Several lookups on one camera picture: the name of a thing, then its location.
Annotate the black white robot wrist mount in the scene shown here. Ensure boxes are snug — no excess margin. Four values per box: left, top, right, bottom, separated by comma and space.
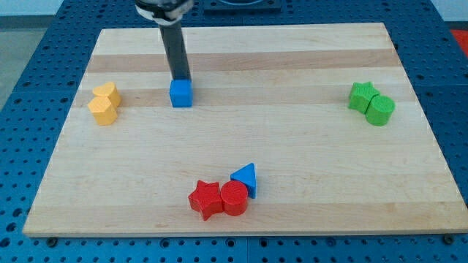
135, 0, 193, 26

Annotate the green star block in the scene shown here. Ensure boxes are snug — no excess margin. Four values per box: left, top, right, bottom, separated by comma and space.
348, 82, 380, 114

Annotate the blue cube block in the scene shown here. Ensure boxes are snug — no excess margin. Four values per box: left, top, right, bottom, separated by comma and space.
169, 80, 193, 107

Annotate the wooden board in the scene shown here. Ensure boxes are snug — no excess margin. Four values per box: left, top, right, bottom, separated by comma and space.
23, 23, 467, 237

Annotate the red cylinder block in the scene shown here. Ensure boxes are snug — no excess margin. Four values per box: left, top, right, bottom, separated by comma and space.
220, 180, 248, 216

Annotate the yellow hexagon block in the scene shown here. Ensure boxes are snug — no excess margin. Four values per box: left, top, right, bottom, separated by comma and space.
87, 96, 118, 126

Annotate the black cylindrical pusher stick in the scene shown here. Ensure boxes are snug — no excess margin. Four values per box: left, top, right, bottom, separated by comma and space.
159, 21, 191, 80

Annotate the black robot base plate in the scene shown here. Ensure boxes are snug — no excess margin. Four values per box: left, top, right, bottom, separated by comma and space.
202, 0, 282, 12

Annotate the yellow heart block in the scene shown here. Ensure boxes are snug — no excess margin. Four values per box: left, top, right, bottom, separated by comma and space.
92, 82, 121, 107

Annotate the green cylinder block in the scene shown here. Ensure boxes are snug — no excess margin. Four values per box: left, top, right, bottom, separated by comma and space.
365, 95, 396, 126

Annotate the red star block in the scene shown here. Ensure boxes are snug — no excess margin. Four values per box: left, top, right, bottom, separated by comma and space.
188, 180, 224, 221

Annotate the blue triangle block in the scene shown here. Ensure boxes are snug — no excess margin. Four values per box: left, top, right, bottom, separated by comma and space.
230, 163, 257, 199

